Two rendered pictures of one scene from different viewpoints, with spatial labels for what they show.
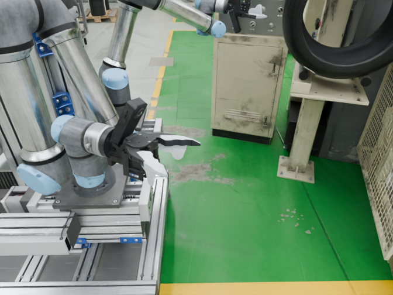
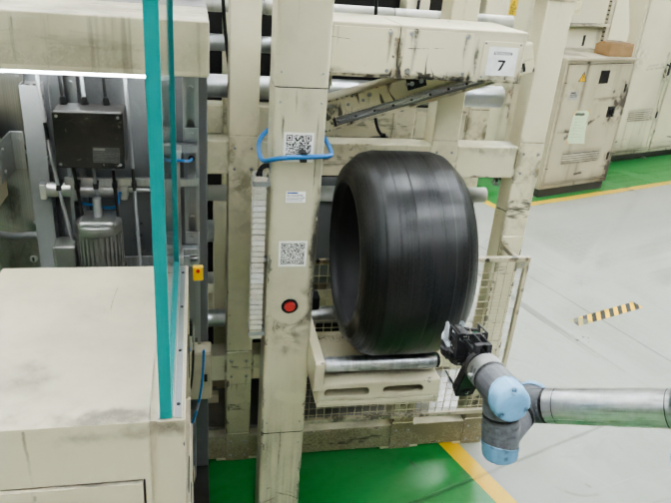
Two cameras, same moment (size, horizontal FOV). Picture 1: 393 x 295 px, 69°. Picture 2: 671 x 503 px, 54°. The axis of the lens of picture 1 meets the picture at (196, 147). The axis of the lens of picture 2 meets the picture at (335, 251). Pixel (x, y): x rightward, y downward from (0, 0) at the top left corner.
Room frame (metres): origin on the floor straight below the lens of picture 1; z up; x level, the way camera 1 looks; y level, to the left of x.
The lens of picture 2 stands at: (2.47, 0.70, 1.97)
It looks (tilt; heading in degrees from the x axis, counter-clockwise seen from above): 25 degrees down; 239
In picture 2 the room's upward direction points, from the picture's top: 5 degrees clockwise
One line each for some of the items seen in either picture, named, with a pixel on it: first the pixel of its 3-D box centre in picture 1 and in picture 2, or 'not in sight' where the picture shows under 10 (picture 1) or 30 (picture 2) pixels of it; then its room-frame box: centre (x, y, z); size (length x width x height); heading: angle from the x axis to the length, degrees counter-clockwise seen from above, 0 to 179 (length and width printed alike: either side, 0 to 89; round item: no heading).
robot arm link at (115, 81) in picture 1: (116, 85); not in sight; (1.28, 0.38, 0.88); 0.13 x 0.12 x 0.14; 24
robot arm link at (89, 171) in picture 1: (91, 161); not in sight; (0.61, 0.28, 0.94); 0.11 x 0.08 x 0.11; 155
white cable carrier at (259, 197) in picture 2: not in sight; (259, 258); (1.83, -0.77, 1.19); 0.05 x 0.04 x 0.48; 72
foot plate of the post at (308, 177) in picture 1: (296, 167); not in sight; (1.74, -0.78, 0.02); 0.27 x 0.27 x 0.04; 72
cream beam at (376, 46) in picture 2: not in sight; (411, 47); (1.28, -0.96, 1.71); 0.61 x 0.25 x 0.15; 162
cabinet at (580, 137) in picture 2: not in sight; (564, 121); (-2.46, -3.61, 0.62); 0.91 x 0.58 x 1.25; 1
